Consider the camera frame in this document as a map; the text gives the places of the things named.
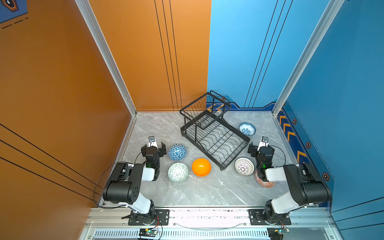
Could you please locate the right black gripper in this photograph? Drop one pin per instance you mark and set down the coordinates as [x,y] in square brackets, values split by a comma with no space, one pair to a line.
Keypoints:
[251,149]

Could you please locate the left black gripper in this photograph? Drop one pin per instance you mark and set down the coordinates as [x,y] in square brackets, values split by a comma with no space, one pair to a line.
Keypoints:
[162,148]

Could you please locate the blue floral white bowl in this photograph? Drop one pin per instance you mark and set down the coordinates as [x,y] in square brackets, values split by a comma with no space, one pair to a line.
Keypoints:
[247,129]

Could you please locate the black wire dish rack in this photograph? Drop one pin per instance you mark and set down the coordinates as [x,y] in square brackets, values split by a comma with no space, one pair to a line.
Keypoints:
[206,128]

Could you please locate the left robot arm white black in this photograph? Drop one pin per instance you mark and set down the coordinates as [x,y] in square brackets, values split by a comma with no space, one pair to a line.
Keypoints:
[124,183]

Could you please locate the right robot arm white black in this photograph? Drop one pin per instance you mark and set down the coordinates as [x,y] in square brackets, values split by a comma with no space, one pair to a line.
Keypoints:
[306,187]

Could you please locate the white black lattice bowl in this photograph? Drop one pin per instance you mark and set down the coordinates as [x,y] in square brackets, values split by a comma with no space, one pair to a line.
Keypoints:
[244,167]

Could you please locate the dark blue patterned bowl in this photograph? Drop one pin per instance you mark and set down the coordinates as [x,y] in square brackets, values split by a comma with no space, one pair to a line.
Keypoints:
[177,152]

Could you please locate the red white patterned bowl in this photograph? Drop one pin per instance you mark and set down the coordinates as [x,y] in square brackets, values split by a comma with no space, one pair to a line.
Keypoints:
[264,184]

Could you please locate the pale green patterned bowl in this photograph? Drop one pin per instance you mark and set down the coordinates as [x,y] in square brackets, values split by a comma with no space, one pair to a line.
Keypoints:
[178,172]

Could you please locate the orange plastic bowl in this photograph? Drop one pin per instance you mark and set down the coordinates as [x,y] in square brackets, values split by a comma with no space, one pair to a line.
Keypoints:
[201,167]

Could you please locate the circuit board right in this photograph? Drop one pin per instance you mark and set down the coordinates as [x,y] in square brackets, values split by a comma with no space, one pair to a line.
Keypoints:
[277,233]

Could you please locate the green circuit board left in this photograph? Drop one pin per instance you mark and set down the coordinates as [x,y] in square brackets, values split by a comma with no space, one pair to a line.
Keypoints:
[148,234]

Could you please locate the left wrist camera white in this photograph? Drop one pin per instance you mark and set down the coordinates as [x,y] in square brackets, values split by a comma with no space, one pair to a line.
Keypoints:
[152,141]

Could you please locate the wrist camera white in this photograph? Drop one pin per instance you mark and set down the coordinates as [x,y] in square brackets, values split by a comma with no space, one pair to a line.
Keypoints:
[152,141]
[264,142]

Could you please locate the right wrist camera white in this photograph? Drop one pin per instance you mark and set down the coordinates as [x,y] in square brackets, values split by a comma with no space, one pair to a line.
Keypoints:
[264,142]

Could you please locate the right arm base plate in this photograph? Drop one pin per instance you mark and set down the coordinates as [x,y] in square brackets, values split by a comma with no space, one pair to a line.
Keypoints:
[259,217]

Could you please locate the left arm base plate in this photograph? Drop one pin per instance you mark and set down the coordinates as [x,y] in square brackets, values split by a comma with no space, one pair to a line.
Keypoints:
[162,216]

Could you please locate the aluminium front rail frame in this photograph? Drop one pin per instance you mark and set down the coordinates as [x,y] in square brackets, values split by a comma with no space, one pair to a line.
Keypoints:
[210,223]

